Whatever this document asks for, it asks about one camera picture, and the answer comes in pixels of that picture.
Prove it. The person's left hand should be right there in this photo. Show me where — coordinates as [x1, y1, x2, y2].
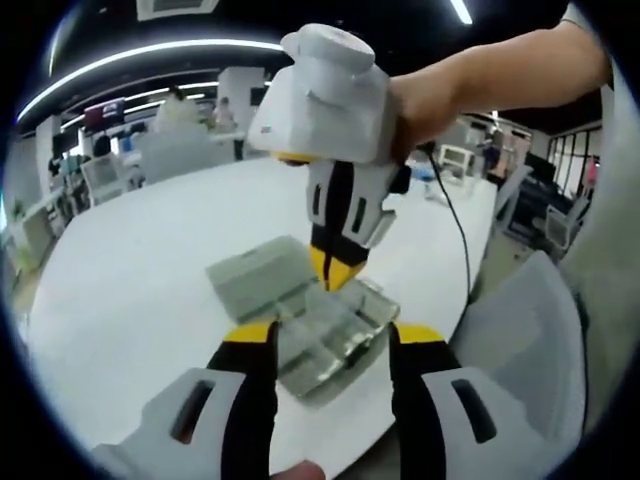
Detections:
[269, 460, 328, 480]

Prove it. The person's grey shirt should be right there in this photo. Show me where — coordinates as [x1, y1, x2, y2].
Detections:
[559, 49, 640, 431]

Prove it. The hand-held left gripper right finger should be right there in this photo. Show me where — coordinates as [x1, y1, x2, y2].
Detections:
[387, 322, 552, 480]

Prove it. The clear grey guide fixture box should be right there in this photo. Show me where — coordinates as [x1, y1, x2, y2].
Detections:
[205, 235, 402, 409]

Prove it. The black cable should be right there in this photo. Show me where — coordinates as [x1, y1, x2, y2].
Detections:
[426, 146, 474, 302]

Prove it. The white framed box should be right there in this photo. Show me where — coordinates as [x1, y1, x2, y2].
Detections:
[439, 144, 477, 184]

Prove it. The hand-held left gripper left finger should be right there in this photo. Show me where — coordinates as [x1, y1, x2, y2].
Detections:
[128, 319, 281, 480]

